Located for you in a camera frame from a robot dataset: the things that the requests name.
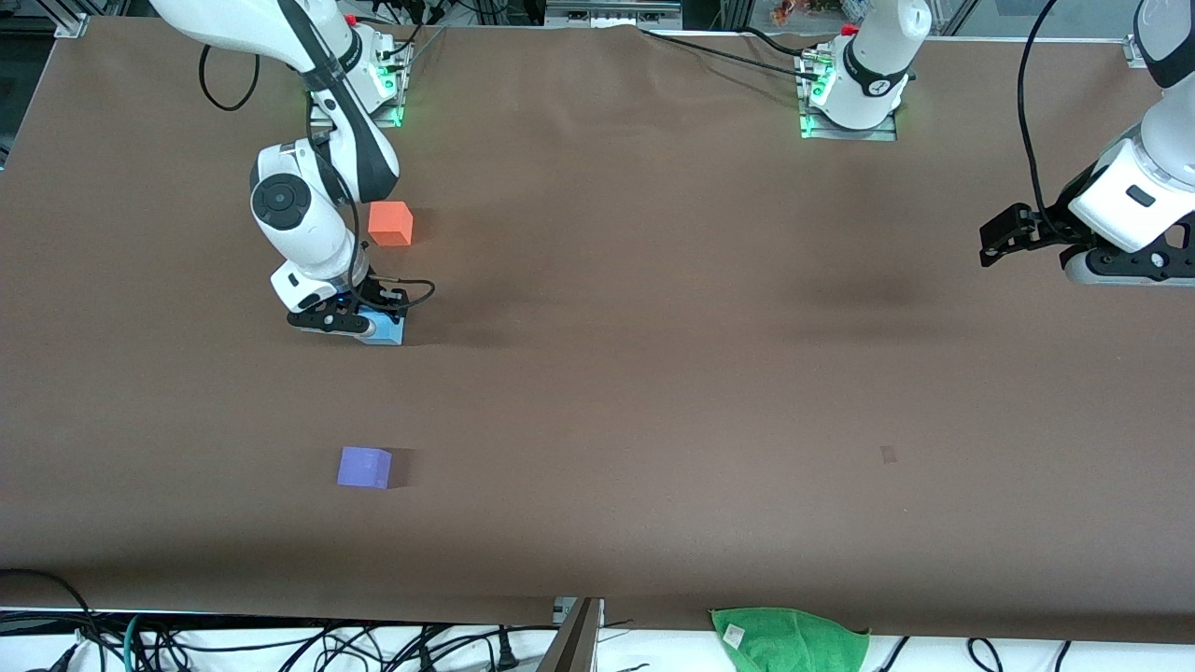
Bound purple foam block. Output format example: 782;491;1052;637
336;446;394;490

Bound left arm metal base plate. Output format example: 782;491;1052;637
798;51;899;141

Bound brown paper table cover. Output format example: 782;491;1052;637
0;17;1195;645

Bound grey power strip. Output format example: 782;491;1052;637
544;0;684;29

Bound black base supply cable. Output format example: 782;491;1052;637
640;26;822;81

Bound black plug cable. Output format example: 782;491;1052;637
308;621;561;672

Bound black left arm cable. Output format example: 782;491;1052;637
1017;0;1067;227

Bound thick black floor cable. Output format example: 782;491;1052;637
0;567;105;672

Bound grey aluminium profile bar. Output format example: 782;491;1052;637
537;597;606;672

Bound orange foam block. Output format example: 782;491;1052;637
368;201;415;247

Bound green microfibre cloth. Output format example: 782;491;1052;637
710;607;871;672

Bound blue foam block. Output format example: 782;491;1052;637
358;308;408;348

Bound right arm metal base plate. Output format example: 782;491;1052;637
306;47;404;128

